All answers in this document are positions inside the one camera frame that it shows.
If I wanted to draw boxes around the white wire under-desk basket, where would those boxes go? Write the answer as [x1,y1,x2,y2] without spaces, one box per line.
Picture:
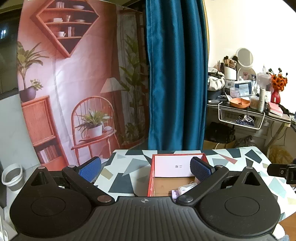
[217,101,266,131]

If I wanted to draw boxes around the patterned geometric tablecloth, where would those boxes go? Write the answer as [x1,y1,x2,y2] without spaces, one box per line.
[94,147,295,220]

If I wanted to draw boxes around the pink printed backdrop tapestry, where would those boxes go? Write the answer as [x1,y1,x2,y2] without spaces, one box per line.
[16,1,148,171]

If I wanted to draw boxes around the orange flowers in red vase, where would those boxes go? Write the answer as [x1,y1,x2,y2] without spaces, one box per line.
[267,68,288,104]

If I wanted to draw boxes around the white plastic bucket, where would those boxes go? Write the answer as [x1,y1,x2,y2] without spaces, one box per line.
[1,163,25,191]

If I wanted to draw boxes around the red strawberry cardboard box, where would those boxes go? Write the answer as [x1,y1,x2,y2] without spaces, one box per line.
[147,152,208,197]

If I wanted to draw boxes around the pink notebook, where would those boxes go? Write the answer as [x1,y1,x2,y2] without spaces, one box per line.
[267,102,283,117]

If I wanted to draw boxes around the orange bowl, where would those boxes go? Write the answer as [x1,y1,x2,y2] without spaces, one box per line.
[229,98,250,109]

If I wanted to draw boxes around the white brush holder cup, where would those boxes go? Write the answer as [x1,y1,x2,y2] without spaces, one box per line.
[224,66,237,81]

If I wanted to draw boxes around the round white mirror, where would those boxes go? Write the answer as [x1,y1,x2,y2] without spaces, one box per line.
[236,48,253,68]

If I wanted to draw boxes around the purple rectangular case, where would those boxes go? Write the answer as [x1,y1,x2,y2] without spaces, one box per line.
[171,190,179,200]

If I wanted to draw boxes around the blue curtain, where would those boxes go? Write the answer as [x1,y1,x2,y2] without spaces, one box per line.
[146,1,208,151]

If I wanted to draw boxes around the white cosmetic bottle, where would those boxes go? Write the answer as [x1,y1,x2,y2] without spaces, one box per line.
[257,88,265,113]

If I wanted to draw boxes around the clear plastic packet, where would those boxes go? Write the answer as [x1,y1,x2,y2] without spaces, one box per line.
[178,182,197,195]

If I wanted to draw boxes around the cluttered vanity desk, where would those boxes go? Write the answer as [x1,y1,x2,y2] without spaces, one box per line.
[207,102,292,150]

